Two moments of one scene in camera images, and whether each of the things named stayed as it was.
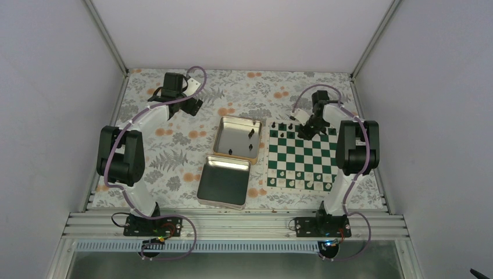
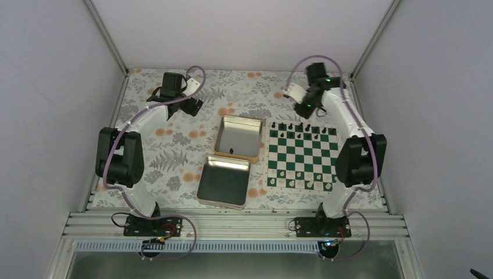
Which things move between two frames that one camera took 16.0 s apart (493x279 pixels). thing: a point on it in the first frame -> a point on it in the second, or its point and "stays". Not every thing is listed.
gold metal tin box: x=238 y=138 stays
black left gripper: x=188 y=108 stays
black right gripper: x=306 y=135 -> x=304 y=113
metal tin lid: x=224 y=182 stays
